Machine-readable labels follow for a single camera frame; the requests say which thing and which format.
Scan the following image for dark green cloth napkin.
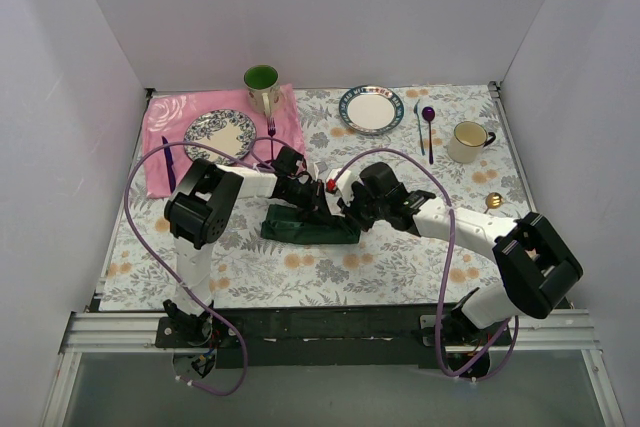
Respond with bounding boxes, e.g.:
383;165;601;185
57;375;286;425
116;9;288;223
260;205;361;245

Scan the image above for gold spoon teal handle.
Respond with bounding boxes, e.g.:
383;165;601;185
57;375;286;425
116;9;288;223
485;192;505;213

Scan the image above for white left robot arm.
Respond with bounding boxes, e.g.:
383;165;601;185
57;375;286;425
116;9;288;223
163;146;352;347

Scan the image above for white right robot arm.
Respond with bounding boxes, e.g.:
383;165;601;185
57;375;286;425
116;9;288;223
337;162;583;345

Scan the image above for purple metallic fork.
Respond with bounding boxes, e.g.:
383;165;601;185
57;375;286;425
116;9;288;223
267;117;276;160

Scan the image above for white plate blue lettered rim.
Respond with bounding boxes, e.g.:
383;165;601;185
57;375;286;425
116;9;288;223
338;85;404;136

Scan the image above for floral patterned tablecloth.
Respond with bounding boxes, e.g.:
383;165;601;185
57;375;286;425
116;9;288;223
99;85;531;311

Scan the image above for blue floral patterned plate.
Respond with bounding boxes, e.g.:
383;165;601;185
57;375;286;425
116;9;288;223
184;109;257;160

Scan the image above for purple metallic spoon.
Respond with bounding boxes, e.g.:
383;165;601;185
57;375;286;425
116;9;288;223
422;106;435;165

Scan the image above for blue metallic teaspoon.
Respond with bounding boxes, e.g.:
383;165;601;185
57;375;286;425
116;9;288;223
413;99;425;156

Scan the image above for green interior ceramic mug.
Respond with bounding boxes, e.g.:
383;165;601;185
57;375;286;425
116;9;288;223
243;65;283;118

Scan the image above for purple blue knife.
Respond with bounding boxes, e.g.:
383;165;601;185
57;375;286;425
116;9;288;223
161;136;176;193

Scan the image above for pink cloth placemat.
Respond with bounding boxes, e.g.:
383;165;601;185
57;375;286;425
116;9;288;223
142;84;306;198

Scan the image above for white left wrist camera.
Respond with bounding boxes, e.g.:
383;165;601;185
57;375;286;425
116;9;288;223
309;161;328;180

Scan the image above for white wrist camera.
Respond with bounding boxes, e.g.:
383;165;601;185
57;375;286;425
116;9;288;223
326;169;359;215
309;161;328;180

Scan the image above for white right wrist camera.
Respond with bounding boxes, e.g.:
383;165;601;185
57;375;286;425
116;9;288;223
326;169;359;215

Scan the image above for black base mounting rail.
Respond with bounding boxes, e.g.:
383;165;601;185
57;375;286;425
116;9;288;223
154;296;531;373

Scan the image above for cream enamel mug black handle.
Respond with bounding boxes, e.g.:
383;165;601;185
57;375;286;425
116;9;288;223
447;121;496;164

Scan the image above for silver aluminium frame rail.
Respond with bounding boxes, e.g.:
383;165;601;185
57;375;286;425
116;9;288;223
59;310;171;356

